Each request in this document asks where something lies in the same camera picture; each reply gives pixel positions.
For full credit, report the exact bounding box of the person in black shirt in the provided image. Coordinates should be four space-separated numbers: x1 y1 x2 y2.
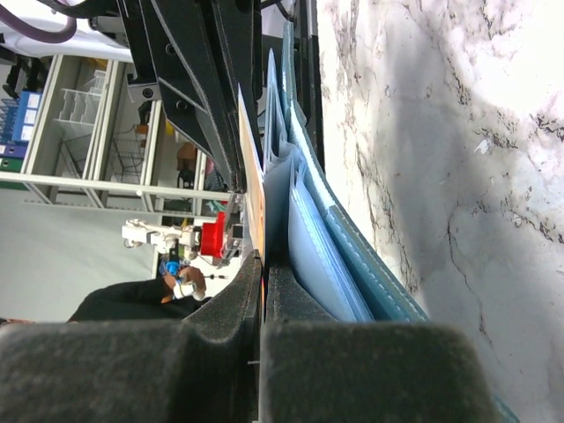
69 266 210 323

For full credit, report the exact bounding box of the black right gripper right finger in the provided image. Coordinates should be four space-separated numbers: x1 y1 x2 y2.
259 259 501 422

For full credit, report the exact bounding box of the gold credit card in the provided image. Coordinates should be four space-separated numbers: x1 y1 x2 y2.
236 83 267 292

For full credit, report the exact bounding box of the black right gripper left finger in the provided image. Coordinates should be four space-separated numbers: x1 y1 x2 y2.
1 252 263 422

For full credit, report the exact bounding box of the red white teleoperation device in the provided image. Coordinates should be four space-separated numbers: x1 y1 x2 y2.
122 194 244 274

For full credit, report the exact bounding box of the grey metal shelving unit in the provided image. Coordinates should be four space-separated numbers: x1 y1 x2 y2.
1 56 229 219

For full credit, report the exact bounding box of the blue leather card holder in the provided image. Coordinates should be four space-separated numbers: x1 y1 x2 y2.
262 20 519 423

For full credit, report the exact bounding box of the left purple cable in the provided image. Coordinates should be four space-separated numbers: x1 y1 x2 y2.
0 0 78 45

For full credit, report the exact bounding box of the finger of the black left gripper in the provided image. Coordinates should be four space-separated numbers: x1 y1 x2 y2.
211 1 325 172
117 1 247 192

